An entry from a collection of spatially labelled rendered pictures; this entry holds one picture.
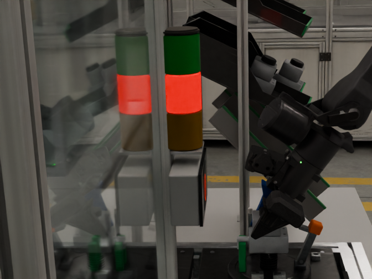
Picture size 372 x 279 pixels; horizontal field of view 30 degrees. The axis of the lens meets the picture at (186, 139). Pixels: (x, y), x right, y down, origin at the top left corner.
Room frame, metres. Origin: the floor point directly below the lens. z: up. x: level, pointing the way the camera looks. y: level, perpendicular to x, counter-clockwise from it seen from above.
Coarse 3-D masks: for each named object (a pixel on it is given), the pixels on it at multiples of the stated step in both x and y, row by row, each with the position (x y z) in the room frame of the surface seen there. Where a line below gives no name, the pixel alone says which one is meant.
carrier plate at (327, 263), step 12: (204, 252) 1.17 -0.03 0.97; (216, 252) 1.17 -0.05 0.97; (228, 252) 1.17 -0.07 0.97; (324, 252) 1.15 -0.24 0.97; (204, 264) 1.12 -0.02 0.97; (216, 264) 1.12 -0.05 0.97; (312, 264) 1.11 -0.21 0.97; (324, 264) 1.11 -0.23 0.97; (336, 264) 1.11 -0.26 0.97; (204, 276) 1.08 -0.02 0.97; (216, 276) 1.08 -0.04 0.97; (312, 276) 1.06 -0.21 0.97; (324, 276) 1.06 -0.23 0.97; (336, 276) 1.06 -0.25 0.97
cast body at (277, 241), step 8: (256, 216) 1.06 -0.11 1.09; (272, 232) 1.04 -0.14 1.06; (280, 232) 1.04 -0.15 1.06; (240, 240) 1.06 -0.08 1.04; (248, 240) 1.06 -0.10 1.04; (256, 240) 1.04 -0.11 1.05; (264, 240) 1.04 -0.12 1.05; (272, 240) 1.04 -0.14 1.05; (280, 240) 1.04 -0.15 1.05; (248, 248) 1.06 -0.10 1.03; (256, 248) 1.04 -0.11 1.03; (264, 248) 1.04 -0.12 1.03; (272, 248) 1.04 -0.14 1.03; (280, 248) 1.04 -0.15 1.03
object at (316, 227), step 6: (312, 222) 1.05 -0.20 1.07; (318, 222) 1.06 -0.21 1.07; (300, 228) 1.05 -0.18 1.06; (306, 228) 1.05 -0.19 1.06; (312, 228) 1.05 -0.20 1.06; (318, 228) 1.05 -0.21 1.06; (312, 234) 1.05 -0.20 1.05; (318, 234) 1.05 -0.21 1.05; (306, 240) 1.05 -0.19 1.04; (312, 240) 1.05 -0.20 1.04; (306, 246) 1.05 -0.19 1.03; (300, 252) 1.06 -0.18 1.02; (306, 252) 1.05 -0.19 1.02; (300, 258) 1.05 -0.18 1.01; (306, 258) 1.05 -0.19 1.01
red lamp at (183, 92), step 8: (200, 72) 0.89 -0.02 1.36; (168, 80) 0.87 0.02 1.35; (176, 80) 0.86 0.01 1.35; (184, 80) 0.86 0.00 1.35; (192, 80) 0.87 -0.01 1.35; (200, 80) 0.88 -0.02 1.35; (168, 88) 0.87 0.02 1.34; (176, 88) 0.86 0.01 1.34; (184, 88) 0.86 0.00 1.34; (192, 88) 0.86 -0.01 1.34; (200, 88) 0.88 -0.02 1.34; (168, 96) 0.87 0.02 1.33; (176, 96) 0.86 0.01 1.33; (184, 96) 0.86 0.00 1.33; (192, 96) 0.86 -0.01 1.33; (200, 96) 0.88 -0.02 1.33; (168, 104) 0.87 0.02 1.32; (176, 104) 0.86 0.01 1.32; (184, 104) 0.86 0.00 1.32; (192, 104) 0.86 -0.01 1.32; (200, 104) 0.88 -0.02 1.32; (176, 112) 0.86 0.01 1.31; (184, 112) 0.86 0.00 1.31; (192, 112) 0.87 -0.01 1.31
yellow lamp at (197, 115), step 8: (200, 112) 0.88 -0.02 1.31; (168, 120) 0.87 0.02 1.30; (176, 120) 0.86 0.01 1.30; (184, 120) 0.86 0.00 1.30; (192, 120) 0.86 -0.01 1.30; (200, 120) 0.88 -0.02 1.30; (168, 128) 0.87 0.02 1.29; (176, 128) 0.86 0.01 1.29; (184, 128) 0.86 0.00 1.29; (192, 128) 0.86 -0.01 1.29; (200, 128) 0.87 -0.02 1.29; (168, 136) 0.87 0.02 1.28; (176, 136) 0.86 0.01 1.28; (184, 136) 0.86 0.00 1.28; (192, 136) 0.86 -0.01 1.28; (200, 136) 0.87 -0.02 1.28; (168, 144) 0.87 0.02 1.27; (176, 144) 0.86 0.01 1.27; (184, 144) 0.86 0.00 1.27; (192, 144) 0.86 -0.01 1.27; (200, 144) 0.87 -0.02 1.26
